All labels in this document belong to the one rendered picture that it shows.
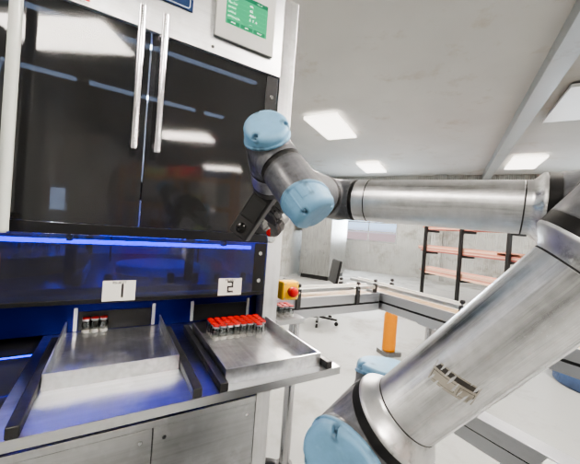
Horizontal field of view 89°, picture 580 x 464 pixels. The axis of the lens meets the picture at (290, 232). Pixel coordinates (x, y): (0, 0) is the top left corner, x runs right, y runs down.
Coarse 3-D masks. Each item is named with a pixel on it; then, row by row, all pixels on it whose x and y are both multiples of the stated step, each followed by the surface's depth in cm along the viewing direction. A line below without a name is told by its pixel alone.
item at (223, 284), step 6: (222, 282) 103; (234, 282) 106; (240, 282) 107; (222, 288) 103; (228, 288) 105; (234, 288) 106; (240, 288) 107; (222, 294) 104; (228, 294) 105; (234, 294) 106; (240, 294) 107
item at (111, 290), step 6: (108, 282) 86; (114, 282) 87; (120, 282) 88; (126, 282) 88; (132, 282) 89; (102, 288) 85; (108, 288) 86; (114, 288) 87; (120, 288) 88; (126, 288) 88; (132, 288) 89; (102, 294) 85; (108, 294) 86; (114, 294) 87; (120, 294) 88; (126, 294) 89; (132, 294) 89; (102, 300) 86; (108, 300) 86; (114, 300) 87; (120, 300) 88
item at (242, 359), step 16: (272, 320) 104; (208, 336) 94; (272, 336) 98; (288, 336) 93; (208, 352) 79; (224, 352) 83; (240, 352) 84; (256, 352) 85; (272, 352) 85; (288, 352) 86; (304, 352) 85; (224, 368) 68; (240, 368) 68; (256, 368) 70; (272, 368) 72; (288, 368) 75; (304, 368) 77
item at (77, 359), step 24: (72, 336) 86; (96, 336) 87; (120, 336) 89; (144, 336) 90; (168, 336) 83; (48, 360) 65; (72, 360) 72; (96, 360) 73; (120, 360) 74; (144, 360) 68; (168, 360) 71; (48, 384) 59; (72, 384) 61
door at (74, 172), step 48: (0, 0) 73; (48, 0) 77; (0, 48) 73; (48, 48) 78; (96, 48) 83; (0, 96) 74; (48, 96) 78; (96, 96) 84; (144, 96) 90; (48, 144) 79; (96, 144) 84; (48, 192) 79; (96, 192) 85
